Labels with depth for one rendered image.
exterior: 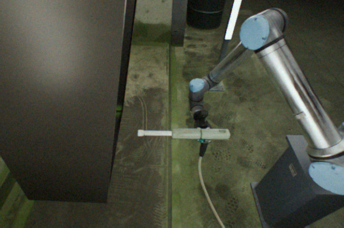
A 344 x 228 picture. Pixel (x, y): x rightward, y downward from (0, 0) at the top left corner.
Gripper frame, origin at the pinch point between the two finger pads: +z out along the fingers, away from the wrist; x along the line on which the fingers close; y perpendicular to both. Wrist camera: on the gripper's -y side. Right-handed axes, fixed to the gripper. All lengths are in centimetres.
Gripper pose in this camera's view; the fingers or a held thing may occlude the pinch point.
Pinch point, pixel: (205, 139)
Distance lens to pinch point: 115.4
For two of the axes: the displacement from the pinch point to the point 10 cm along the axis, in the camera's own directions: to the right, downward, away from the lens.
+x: -10.0, -0.2, -0.8
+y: -0.6, 7.9, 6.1
